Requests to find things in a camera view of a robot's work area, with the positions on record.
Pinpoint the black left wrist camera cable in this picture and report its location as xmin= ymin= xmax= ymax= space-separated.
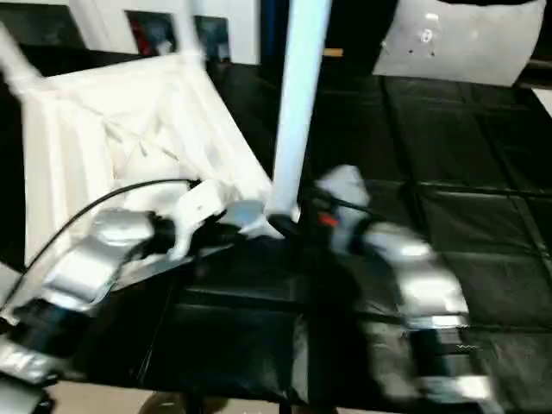
xmin=0 ymin=179 xmax=204 ymax=312

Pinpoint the white flat board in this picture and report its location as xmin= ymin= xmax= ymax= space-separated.
xmin=532 ymin=85 xmax=552 ymax=116

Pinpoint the white glass-door cabinet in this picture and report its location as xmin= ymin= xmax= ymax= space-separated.
xmin=68 ymin=0 xmax=265 ymax=65

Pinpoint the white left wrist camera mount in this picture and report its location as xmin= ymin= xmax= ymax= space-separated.
xmin=170 ymin=179 xmax=229 ymax=263

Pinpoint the white curved plastic panel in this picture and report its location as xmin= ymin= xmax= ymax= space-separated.
xmin=373 ymin=0 xmax=546 ymax=88

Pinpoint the red bottle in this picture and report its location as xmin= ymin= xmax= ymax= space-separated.
xmin=130 ymin=16 xmax=146 ymax=49

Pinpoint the white plastic table top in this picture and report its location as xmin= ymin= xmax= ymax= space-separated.
xmin=0 ymin=53 xmax=278 ymax=325

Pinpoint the dark left robot foot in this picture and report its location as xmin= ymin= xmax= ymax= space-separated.
xmin=140 ymin=390 xmax=230 ymax=414

